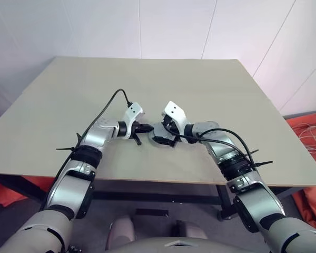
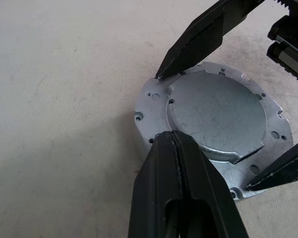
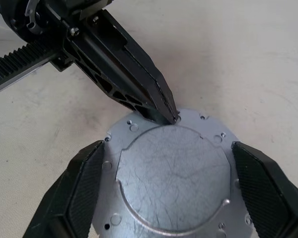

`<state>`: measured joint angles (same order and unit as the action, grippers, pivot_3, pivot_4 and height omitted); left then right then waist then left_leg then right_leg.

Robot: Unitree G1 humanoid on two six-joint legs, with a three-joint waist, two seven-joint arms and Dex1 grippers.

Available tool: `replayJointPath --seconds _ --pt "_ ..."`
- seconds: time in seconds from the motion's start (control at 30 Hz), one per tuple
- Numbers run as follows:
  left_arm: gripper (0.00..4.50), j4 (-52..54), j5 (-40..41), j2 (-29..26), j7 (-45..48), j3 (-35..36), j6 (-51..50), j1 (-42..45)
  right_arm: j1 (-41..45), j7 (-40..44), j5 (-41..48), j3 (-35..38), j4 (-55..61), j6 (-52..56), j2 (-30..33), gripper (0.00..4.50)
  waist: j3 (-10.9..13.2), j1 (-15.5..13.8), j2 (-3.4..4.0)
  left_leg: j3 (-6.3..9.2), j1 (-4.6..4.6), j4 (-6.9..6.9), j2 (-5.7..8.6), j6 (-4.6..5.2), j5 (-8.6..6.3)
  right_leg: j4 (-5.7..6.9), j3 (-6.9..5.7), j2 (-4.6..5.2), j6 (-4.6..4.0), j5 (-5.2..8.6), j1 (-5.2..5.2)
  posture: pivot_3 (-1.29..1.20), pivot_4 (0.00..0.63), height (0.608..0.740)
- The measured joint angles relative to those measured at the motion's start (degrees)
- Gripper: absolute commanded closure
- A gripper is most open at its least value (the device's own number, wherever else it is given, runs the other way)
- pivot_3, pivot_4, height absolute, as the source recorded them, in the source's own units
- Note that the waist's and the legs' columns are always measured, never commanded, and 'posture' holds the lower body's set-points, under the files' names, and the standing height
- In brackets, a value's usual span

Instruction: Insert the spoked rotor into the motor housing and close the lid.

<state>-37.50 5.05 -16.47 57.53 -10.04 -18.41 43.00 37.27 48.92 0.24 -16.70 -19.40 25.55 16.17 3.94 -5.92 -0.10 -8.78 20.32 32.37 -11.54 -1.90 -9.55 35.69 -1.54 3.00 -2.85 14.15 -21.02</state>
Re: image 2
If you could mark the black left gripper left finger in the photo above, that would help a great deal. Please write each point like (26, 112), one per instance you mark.
(154, 186)

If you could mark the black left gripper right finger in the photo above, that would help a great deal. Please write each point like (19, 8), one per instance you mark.
(201, 181)

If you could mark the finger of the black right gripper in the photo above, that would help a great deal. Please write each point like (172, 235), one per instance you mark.
(288, 168)
(201, 37)

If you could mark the motor housing with copper windings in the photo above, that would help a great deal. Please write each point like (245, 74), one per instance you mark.
(141, 136)

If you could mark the silver motor lid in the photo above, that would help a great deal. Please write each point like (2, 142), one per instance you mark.
(213, 111)

